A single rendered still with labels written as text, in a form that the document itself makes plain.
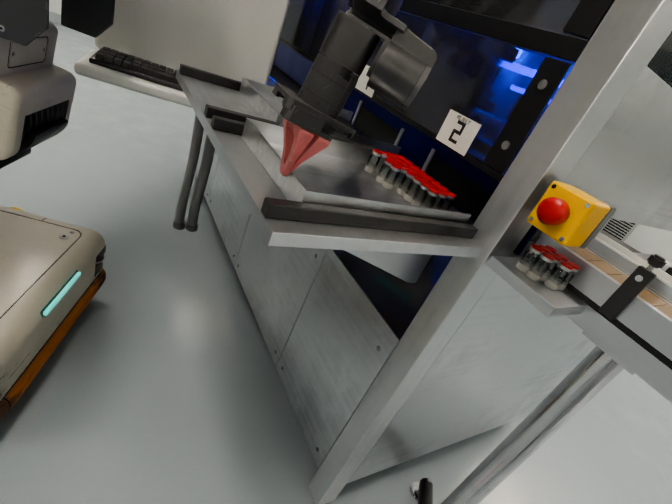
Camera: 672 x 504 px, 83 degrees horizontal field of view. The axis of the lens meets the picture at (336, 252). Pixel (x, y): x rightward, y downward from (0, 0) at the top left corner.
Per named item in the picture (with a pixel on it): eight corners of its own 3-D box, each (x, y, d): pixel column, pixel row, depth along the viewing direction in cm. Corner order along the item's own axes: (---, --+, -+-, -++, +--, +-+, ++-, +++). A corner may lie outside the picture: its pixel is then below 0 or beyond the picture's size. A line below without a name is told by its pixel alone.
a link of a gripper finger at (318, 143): (305, 191, 51) (340, 128, 48) (257, 174, 47) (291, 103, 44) (289, 169, 56) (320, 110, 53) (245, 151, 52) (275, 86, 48)
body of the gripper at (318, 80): (350, 144, 50) (381, 91, 47) (284, 112, 44) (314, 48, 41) (331, 126, 55) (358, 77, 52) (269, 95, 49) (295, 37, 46)
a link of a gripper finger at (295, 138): (319, 196, 53) (354, 135, 49) (274, 180, 49) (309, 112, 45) (303, 174, 58) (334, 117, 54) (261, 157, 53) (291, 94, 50)
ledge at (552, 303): (529, 266, 74) (535, 258, 73) (588, 313, 65) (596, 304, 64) (485, 264, 66) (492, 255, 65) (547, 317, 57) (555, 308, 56)
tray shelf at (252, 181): (338, 123, 119) (341, 117, 118) (503, 259, 72) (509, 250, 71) (175, 77, 92) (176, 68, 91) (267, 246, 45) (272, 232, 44)
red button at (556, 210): (541, 217, 59) (557, 194, 57) (563, 231, 56) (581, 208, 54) (527, 214, 56) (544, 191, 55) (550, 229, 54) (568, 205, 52)
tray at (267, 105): (348, 123, 115) (352, 111, 113) (395, 160, 97) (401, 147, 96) (239, 91, 96) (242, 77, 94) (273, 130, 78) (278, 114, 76)
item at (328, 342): (318, 193, 303) (362, 80, 262) (515, 428, 163) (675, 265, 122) (186, 173, 246) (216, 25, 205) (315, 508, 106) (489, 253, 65)
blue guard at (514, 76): (225, 3, 196) (233, -39, 187) (504, 175, 64) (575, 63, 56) (224, 2, 196) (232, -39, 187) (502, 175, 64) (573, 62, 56)
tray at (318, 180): (385, 167, 87) (391, 153, 85) (461, 231, 69) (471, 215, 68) (241, 136, 67) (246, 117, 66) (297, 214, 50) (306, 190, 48)
